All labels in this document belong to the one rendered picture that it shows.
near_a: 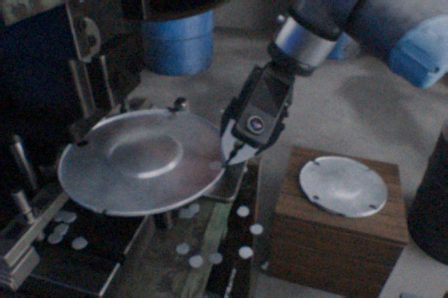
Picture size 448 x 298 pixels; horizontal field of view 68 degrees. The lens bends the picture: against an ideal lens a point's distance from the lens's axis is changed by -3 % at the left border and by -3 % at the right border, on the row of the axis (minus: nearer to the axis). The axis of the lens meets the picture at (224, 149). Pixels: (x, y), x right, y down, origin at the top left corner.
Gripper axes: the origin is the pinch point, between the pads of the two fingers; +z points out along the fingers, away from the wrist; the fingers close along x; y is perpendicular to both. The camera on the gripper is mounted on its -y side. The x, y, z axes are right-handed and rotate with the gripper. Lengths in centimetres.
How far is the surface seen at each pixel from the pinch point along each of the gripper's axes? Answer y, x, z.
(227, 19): 333, 34, 93
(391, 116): 168, -103, 39
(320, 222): 31, -39, 31
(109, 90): -4.4, 20.3, -5.0
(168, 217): -4.5, 4.2, 14.3
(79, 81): -6.5, 23.8, -5.6
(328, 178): 51, -41, 28
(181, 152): 1.6, 7.4, 4.6
